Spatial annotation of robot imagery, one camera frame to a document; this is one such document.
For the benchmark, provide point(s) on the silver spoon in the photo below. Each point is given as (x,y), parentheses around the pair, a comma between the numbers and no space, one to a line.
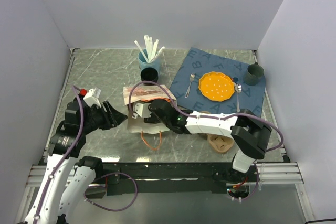
(238,89)

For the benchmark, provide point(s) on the brown paper takeout bag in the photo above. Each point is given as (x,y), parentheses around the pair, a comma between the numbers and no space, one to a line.
(137,101)

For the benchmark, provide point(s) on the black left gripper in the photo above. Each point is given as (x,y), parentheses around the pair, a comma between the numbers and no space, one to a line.
(112,117)

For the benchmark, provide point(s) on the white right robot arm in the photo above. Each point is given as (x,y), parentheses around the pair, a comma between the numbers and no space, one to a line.
(249,132)

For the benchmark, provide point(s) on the dark green mug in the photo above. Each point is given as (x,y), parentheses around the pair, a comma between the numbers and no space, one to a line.
(254,74)

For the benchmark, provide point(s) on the silver fork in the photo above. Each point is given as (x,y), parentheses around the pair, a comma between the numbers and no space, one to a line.
(192,77)

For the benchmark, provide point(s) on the wrapped white straws bundle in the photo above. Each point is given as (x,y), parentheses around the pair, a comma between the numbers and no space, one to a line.
(152,50)

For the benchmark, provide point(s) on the blue straw holder cup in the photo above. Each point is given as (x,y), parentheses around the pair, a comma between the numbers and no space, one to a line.
(156,64)

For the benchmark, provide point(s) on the brown cardboard cup carrier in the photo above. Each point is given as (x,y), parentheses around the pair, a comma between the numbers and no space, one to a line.
(220,144)

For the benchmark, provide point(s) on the aluminium frame rail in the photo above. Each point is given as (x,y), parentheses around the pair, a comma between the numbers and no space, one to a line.
(269,173)

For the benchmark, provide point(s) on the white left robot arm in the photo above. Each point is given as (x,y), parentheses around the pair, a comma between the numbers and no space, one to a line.
(67,176)

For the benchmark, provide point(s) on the orange dotted plate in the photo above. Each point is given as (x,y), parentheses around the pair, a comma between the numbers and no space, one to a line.
(216,86)

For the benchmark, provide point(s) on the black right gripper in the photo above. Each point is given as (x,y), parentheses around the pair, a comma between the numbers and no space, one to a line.
(151,118)

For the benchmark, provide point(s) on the blue alphabet placemat cloth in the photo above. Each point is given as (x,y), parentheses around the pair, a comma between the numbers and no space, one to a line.
(201,62)

